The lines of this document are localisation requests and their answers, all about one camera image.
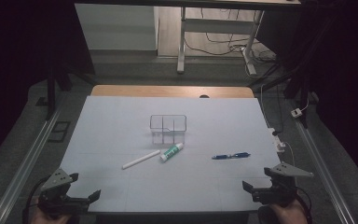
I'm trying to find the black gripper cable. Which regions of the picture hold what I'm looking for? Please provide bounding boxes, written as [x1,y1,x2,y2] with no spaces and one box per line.
[21,175,51,224]
[294,186,313,224]

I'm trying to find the clear plastic desk organizer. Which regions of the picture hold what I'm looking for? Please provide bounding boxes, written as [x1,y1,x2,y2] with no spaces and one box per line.
[149,114,188,146]

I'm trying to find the person's left hand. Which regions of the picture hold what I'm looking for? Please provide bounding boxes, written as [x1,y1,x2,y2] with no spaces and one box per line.
[31,196,73,224]

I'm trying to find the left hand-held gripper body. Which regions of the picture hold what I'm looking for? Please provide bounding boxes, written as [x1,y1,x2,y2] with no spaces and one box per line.
[36,167,91,217]

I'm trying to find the green and white glue stick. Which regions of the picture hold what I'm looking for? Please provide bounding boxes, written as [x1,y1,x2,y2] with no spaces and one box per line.
[159,142,185,163]

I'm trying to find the white desk frame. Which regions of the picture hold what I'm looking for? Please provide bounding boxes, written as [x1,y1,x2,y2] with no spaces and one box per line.
[176,6,266,77]

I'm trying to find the white table mat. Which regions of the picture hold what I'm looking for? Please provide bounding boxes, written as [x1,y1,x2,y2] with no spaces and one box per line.
[58,94,282,215]

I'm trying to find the black floor cables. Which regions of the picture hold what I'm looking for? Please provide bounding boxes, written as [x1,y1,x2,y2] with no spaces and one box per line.
[184,7,278,78]

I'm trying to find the blue pen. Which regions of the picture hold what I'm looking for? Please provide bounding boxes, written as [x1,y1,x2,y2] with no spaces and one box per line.
[211,151,252,161]

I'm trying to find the aluminium rail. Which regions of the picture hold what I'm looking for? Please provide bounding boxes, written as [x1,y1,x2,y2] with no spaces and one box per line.
[0,106,63,224]
[294,119,358,224]

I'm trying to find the person's right hand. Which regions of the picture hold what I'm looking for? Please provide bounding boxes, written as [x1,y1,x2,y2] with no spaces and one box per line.
[268,199,310,224]

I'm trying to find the white pen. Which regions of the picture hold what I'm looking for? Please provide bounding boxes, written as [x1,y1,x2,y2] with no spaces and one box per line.
[121,149,162,171]

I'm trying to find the white power strip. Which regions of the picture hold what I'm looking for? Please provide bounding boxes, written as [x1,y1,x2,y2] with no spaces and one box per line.
[268,126,286,154]

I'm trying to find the black metal stand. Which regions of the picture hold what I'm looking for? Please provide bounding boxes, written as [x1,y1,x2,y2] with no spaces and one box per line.
[247,60,312,129]
[44,63,98,121]

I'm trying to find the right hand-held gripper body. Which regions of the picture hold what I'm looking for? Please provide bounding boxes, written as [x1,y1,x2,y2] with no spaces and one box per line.
[251,162,314,207]

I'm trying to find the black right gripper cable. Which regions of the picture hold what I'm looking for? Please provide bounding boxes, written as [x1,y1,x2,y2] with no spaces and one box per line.
[294,186,313,224]

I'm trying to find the small white adapter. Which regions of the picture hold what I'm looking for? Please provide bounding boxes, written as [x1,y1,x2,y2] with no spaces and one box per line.
[290,107,304,119]

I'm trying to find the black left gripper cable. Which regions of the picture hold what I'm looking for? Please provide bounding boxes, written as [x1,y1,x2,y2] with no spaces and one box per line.
[21,175,51,224]

